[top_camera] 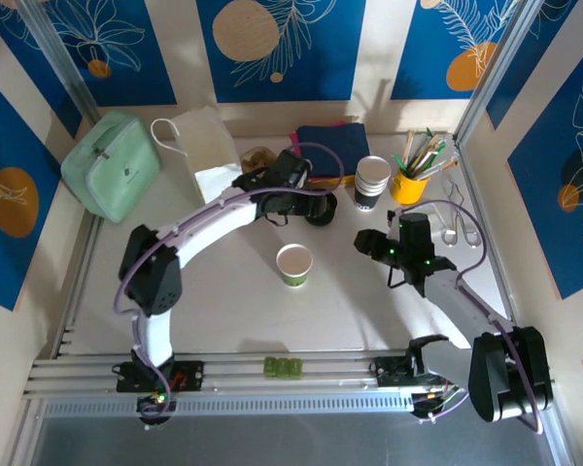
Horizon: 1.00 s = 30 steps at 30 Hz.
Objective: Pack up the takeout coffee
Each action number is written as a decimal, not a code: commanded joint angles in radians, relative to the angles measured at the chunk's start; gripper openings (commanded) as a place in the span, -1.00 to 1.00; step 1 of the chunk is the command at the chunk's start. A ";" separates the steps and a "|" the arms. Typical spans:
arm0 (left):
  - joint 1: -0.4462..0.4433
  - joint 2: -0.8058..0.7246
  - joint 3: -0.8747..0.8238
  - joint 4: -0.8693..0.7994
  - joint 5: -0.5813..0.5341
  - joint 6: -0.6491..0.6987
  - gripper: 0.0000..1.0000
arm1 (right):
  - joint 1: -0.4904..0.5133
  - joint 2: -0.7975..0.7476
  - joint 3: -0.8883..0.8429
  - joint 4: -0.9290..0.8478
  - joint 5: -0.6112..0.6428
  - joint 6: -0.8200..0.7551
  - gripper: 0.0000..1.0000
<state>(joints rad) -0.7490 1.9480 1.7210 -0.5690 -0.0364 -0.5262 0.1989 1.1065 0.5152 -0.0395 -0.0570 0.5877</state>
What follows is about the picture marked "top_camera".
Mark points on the black plastic cup lid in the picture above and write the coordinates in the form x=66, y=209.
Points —
x=329, y=213

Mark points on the green paper coffee cup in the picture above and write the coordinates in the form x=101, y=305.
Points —
x=294, y=262

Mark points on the navy blue napkin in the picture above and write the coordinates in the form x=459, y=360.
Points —
x=335, y=145

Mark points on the white floral paper bag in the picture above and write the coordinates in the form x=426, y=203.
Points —
x=199, y=141

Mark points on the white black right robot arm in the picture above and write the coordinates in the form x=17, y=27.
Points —
x=447, y=296

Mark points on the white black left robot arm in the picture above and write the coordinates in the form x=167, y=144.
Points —
x=214, y=223

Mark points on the yellow napkin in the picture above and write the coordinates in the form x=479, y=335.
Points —
x=328, y=180

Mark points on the pink napkin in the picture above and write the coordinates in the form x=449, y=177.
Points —
x=295, y=140

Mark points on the brown pulp cup carrier stack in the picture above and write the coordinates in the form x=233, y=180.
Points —
x=260, y=157

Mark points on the yellow holder cup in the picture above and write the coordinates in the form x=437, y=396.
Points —
x=408, y=191

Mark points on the metal tongs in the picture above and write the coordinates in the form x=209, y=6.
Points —
x=459, y=213

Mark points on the black white paper cup stack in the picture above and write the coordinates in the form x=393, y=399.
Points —
x=373, y=170

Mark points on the green plastic stirrer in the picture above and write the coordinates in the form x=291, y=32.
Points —
x=401, y=164

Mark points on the plain wooden stirrer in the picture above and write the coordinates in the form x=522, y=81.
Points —
x=409, y=145

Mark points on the green tipped stirrer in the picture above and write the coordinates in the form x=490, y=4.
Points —
x=421, y=145

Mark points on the small green block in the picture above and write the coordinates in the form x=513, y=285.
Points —
x=283, y=367
x=295, y=367
x=270, y=367

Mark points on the small circuit board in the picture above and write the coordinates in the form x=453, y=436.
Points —
x=425, y=405
x=155, y=400

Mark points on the mint green zip pouch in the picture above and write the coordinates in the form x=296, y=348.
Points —
x=112, y=165

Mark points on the aluminium side rail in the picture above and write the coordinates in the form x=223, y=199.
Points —
x=497, y=272
x=78, y=286

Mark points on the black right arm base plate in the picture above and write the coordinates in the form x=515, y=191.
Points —
x=388, y=374

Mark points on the long aluminium base rail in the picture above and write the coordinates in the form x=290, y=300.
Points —
x=320, y=383

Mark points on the aluminium frame post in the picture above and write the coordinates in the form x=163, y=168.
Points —
x=495, y=73
x=56, y=53

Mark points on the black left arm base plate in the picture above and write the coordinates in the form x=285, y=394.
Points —
x=189, y=376

